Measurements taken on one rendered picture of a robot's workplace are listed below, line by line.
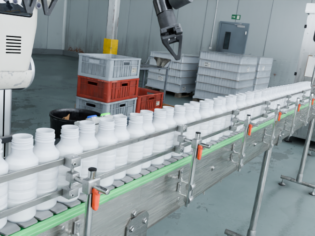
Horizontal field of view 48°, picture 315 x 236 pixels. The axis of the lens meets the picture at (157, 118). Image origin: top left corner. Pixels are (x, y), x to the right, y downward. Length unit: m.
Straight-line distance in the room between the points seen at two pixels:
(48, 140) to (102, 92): 2.84
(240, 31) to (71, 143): 11.26
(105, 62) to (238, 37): 8.73
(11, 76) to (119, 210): 0.67
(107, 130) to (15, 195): 0.26
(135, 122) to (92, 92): 2.71
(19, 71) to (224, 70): 6.64
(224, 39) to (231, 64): 4.43
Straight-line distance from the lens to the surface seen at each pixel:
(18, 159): 0.69
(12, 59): 1.35
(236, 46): 11.90
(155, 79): 8.73
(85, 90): 3.68
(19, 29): 1.35
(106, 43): 11.37
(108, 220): 0.90
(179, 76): 8.36
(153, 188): 1.02
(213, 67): 7.85
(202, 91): 7.97
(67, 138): 0.76
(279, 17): 11.62
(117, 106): 3.70
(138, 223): 1.01
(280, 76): 11.50
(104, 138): 0.84
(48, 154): 0.73
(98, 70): 3.56
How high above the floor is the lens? 1.38
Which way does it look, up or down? 13 degrees down
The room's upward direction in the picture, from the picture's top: 7 degrees clockwise
